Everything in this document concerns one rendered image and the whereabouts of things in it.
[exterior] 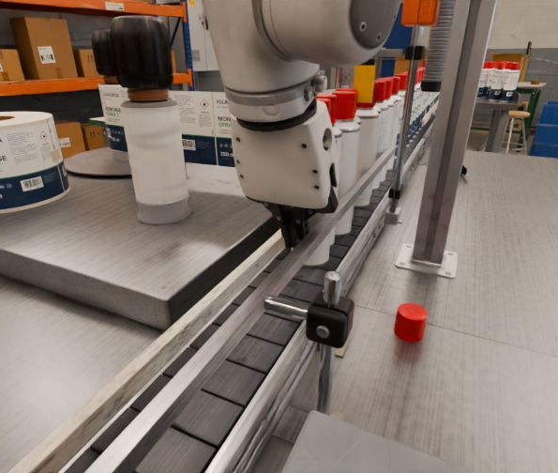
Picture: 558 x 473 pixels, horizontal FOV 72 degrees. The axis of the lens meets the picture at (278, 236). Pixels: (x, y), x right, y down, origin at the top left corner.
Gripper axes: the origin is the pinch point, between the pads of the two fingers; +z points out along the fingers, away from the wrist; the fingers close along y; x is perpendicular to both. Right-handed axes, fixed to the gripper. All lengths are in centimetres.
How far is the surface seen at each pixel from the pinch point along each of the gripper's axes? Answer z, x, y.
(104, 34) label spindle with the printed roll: -11, -37, 59
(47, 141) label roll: -1, -9, 52
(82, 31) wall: 69, -311, 397
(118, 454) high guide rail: -12.3, 28.3, -4.0
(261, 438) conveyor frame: 2.9, 21.7, -5.3
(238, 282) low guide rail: 0.6, 8.9, 3.1
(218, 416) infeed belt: -1.4, 22.5, -2.8
